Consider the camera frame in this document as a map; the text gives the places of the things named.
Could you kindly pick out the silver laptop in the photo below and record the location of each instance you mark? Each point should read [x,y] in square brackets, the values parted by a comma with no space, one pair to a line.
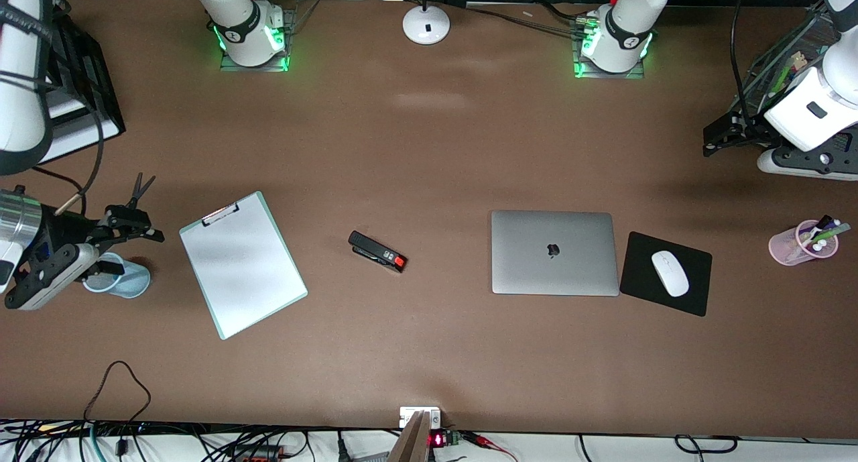
[555,254]

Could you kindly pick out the black scissors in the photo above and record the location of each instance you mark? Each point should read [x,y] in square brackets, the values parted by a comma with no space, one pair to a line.
[142,188]

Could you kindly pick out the white small box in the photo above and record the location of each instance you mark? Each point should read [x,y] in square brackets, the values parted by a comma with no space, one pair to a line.
[409,414]

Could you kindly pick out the black mouse pad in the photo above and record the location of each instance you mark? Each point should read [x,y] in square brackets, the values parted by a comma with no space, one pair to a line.
[637,274]

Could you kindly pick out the grey mounting post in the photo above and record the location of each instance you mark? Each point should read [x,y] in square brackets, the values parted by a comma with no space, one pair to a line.
[410,442]

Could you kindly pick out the green marker in tray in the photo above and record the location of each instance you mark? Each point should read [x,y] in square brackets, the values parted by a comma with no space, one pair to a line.
[789,74]

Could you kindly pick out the white computer mouse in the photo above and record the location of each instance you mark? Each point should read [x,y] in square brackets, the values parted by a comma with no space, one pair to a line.
[670,274]

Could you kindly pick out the green pen in cup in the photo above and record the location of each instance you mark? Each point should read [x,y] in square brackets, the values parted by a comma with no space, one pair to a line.
[838,230]

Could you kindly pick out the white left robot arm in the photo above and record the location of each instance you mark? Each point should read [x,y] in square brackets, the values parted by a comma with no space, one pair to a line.
[627,26]

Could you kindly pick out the pink translucent pen cup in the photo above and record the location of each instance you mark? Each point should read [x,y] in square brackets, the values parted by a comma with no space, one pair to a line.
[784,247]

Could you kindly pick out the white clipboard with paper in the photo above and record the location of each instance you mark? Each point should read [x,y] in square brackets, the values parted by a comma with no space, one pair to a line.
[251,274]

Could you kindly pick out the white round lamp base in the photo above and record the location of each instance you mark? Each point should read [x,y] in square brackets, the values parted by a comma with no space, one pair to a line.
[426,26]

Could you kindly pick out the red lit electronics board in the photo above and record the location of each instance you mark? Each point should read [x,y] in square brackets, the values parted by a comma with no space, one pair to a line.
[439,440]

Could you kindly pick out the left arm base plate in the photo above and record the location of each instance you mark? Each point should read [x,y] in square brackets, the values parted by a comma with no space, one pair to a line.
[586,74]

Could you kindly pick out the blue mesh pen cup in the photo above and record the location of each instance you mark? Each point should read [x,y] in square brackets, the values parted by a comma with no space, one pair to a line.
[134,281]

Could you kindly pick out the black stacked paper tray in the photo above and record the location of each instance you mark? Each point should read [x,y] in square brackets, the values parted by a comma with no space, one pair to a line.
[94,80]

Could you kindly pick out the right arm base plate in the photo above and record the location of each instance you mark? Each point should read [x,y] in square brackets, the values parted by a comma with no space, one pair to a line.
[231,65]

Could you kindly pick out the black stapler with red tip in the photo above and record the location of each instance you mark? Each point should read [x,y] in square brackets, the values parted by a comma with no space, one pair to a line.
[379,251]

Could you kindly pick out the orange black power strip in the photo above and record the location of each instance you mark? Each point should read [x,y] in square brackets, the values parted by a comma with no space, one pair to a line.
[258,454]

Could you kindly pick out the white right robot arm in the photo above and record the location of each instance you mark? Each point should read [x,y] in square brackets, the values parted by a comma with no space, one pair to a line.
[20,80]

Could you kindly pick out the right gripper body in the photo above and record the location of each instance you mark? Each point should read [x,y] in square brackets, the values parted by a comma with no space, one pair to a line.
[62,229]

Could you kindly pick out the black marker in cup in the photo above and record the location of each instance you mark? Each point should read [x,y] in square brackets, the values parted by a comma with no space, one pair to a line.
[823,222]

